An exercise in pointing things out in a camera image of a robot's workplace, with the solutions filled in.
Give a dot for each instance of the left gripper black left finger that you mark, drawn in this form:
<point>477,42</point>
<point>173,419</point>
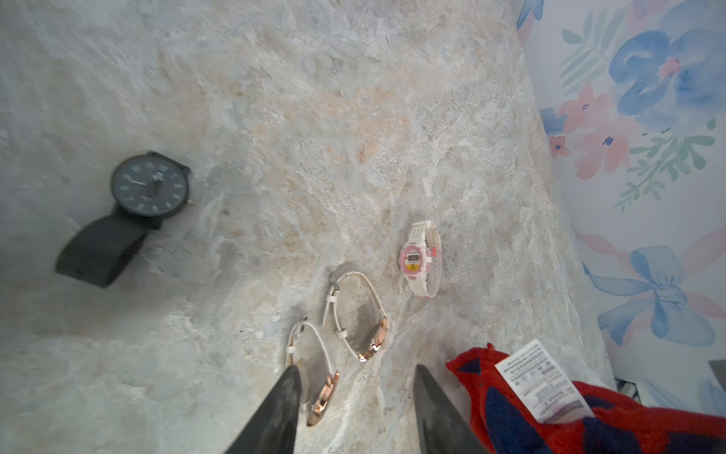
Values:
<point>273,427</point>

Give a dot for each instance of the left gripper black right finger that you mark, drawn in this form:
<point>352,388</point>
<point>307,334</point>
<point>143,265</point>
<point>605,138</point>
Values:
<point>441,428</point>

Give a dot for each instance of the small gold watch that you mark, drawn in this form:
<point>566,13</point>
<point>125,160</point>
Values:
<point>307,350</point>

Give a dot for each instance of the red blue patterned cloth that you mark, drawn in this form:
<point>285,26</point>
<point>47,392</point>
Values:
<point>619,425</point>

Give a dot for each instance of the gold bracelet watch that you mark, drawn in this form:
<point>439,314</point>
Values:
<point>357,314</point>

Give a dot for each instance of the pink white watch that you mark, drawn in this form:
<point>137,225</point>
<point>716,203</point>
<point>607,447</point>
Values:
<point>421,259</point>

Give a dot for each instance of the black watch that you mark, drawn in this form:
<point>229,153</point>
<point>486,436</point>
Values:
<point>148,189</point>

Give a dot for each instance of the white cloth care label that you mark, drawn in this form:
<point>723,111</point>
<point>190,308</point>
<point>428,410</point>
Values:
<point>542,386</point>

